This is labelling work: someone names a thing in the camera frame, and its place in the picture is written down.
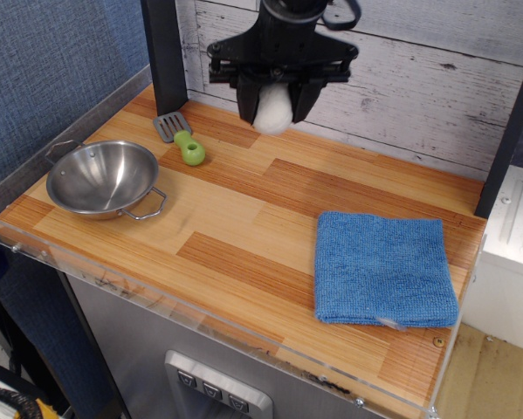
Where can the stainless steel toy cabinet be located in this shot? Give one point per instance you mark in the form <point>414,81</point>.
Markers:
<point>164,369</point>

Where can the stainless steel bowl with handles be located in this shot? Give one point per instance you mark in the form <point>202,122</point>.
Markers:
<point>104,180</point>

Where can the white sushi with black band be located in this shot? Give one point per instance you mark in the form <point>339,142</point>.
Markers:
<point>274,114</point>

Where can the blue folded cloth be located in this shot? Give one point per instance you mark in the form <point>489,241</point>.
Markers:
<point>371,270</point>

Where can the green handled grey spatula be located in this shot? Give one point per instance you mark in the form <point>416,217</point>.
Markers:
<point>173,128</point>

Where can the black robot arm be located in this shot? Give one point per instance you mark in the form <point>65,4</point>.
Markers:
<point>282,55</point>

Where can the dark vertical post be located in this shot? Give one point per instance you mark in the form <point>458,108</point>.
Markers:
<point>502,159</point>
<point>165,54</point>

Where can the white ribbed side appliance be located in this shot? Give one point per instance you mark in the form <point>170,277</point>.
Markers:
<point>493,303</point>

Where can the silver dispenser button panel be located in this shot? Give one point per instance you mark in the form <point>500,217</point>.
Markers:
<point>201,391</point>

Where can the dark left vertical post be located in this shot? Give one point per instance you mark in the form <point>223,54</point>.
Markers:
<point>165,54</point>

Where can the yellow object at corner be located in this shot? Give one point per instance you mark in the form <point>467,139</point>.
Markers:
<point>46,411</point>

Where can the dark right vertical post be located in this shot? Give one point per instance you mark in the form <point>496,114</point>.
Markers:
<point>502,159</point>

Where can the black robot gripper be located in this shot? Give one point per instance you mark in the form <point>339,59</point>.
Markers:
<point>283,46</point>

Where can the clear acrylic front guard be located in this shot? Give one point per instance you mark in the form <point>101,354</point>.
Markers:
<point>246,300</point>

